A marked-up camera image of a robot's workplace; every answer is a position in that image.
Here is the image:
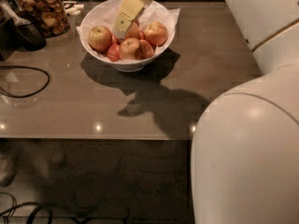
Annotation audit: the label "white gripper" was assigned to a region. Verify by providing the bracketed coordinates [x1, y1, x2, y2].
[112, 0, 150, 39]

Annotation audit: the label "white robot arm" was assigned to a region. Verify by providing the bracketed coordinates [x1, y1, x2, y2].
[191, 0, 299, 224]

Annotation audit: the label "white ceramic bowl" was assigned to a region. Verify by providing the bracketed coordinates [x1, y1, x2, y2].
[78, 0, 177, 73]

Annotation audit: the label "orange-red apple front right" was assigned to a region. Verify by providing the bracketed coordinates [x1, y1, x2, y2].
[139, 39, 154, 59]

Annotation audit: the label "red apple front left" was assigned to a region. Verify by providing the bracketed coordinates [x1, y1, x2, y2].
[107, 44, 120, 62]

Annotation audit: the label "small white items behind bowl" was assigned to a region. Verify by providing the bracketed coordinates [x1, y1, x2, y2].
[64, 4, 84, 16]

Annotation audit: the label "white paper liner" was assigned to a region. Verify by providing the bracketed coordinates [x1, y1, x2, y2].
[76, 0, 181, 63]

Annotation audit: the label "glass jar of dried chips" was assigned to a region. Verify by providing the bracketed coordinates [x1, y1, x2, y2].
[15, 0, 69, 37]

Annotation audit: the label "white shoe on floor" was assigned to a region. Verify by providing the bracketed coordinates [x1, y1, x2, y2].
[0, 148, 17, 187]

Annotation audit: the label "black scoop with silver handle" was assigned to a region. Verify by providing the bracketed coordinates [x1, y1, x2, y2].
[0, 0, 46, 51]

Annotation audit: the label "black cable loop on table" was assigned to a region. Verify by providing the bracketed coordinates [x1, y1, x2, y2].
[0, 65, 51, 99]

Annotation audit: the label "black cables on floor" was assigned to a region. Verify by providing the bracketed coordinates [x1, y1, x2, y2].
[0, 191, 54, 224]

